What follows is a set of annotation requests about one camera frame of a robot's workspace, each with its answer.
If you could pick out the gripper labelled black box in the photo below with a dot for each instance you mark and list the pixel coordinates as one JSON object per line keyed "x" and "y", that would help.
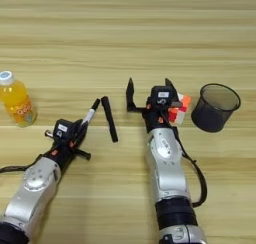
{"x": 65, "y": 129}
{"x": 162, "y": 95}

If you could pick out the black mesh pen cup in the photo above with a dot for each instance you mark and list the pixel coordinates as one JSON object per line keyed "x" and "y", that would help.
{"x": 211, "y": 114}

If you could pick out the right gripper labelled black box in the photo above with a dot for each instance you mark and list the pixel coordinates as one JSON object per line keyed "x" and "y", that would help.
{"x": 162, "y": 95}

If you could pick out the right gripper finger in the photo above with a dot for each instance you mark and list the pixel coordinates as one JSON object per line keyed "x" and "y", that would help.
{"x": 130, "y": 94}
{"x": 171, "y": 86}

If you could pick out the orange juice bottle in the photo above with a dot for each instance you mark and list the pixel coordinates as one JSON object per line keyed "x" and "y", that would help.
{"x": 18, "y": 104}

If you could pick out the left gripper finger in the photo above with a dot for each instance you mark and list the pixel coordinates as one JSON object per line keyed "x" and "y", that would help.
{"x": 83, "y": 134}
{"x": 77, "y": 128}

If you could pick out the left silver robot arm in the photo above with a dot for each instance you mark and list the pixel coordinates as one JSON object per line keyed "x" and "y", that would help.
{"x": 33, "y": 194}

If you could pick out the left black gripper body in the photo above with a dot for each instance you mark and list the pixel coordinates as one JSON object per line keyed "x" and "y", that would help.
{"x": 63, "y": 153}

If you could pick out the left gripper labelled black box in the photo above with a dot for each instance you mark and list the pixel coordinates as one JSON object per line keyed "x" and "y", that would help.
{"x": 65, "y": 129}

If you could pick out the colourful puzzle cube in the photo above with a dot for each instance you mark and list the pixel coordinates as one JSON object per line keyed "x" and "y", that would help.
{"x": 181, "y": 111}

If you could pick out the black marker pen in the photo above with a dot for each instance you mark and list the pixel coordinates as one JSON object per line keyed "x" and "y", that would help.
{"x": 109, "y": 119}

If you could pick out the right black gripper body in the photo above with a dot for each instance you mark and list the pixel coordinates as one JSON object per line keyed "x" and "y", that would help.
{"x": 155, "y": 116}

